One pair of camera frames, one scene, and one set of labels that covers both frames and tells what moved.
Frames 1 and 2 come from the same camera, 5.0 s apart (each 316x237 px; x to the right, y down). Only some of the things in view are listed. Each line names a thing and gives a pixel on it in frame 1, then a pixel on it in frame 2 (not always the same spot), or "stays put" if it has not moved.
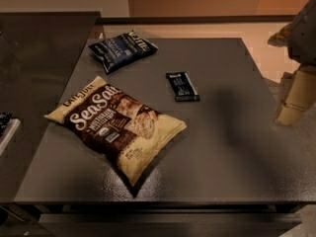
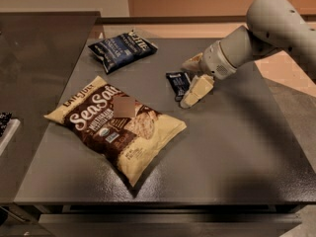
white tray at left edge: (8, 132) stays put
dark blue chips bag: (118, 50) stays put
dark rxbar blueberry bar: (183, 86) stays put
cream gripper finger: (281, 38) → (213, 59)
